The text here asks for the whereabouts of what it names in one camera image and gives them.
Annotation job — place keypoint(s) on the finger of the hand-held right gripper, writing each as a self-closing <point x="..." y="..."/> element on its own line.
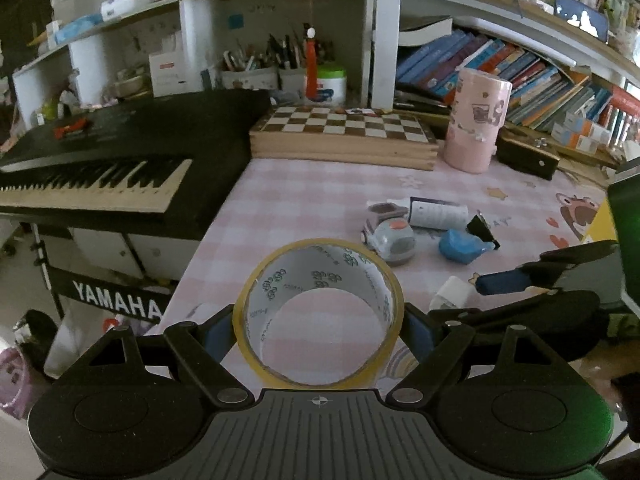
<point x="500" y="282"/>
<point x="500" y="312"/>

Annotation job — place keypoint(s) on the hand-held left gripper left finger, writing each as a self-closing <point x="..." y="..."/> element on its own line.
<point x="220" y="332"/>

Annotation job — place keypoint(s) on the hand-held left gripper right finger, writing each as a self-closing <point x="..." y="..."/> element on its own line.
<point x="415" y="332"/>

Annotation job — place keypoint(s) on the yellow cardboard box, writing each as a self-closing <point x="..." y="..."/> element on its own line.
<point x="602" y="220"/>

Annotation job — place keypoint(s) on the blue whale toy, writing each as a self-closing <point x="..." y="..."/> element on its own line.
<point x="462" y="247"/>

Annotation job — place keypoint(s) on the yellow tape roll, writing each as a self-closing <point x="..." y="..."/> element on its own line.
<point x="280" y="280"/>

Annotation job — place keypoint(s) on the grey blue toy car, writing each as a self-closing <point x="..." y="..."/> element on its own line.
<point x="392" y="240"/>

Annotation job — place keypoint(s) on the pink checked cloth desktop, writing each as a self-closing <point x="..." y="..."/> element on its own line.
<point x="300" y="195"/>

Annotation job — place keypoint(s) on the black binder clip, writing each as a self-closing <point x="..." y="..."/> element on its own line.
<point x="482" y="230"/>

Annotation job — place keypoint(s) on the white bottle with black label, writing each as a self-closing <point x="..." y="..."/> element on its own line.
<point x="440" y="216"/>

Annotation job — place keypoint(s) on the white drawer cabinet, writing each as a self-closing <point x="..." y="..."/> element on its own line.
<point x="145" y="255"/>

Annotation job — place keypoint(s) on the orange white small box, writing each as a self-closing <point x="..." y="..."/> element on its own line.
<point x="580" y="122"/>
<point x="582" y="141"/>

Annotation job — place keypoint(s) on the black keyboard stand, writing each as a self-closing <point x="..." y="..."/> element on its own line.
<point x="100" y="290"/>

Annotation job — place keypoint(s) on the black wooden box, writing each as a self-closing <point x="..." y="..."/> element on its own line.
<point x="525" y="157"/>

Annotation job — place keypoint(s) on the red flat box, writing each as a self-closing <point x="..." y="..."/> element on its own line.
<point x="627" y="100"/>

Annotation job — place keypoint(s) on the pink cylindrical canister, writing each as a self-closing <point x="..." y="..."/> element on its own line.
<point x="475" y="130"/>

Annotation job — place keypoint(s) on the row of leaning books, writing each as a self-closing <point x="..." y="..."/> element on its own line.
<point x="525" y="75"/>

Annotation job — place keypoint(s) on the pink bag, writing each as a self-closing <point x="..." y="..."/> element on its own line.
<point x="15" y="385"/>

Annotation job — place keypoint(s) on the black electronic keyboard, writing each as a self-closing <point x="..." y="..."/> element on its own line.
<point x="150" y="125"/>

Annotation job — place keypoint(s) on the wooden chessboard box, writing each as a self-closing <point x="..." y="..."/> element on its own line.
<point x="340" y="125"/>

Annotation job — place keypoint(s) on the red bow clip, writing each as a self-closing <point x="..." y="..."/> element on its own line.
<point x="72" y="127"/>

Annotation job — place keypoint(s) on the white pen holder with pens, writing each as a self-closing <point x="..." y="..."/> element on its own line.
<point x="250" y="80"/>

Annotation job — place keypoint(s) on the white green jar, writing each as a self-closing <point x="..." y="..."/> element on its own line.
<point x="332" y="85"/>

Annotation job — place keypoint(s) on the white box red label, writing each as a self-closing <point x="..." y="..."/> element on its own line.
<point x="167" y="77"/>

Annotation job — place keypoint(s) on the white bookshelf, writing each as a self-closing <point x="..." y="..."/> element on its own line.
<point x="385" y="35"/>

